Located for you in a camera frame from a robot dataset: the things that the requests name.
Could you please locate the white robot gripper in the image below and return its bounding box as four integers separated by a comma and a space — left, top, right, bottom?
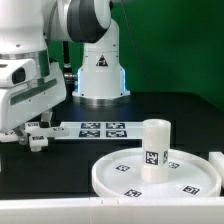
0, 62, 66, 145

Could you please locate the white cross-shaped table base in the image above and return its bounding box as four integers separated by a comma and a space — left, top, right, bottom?
0, 122, 69, 152

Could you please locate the white round table top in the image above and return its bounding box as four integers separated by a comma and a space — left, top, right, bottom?
92, 148, 222, 199

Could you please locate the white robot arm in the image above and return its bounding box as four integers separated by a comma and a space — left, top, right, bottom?
0, 0, 130, 151

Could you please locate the white marker sheet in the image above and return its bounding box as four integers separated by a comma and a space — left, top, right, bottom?
58, 122, 143, 140

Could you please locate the white block at right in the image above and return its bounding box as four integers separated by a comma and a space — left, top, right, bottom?
209, 152, 224, 186

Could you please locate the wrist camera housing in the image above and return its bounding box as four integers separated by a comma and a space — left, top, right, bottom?
0, 59, 37, 88

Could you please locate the white front rail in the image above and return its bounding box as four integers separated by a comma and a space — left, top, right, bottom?
0, 197, 224, 224

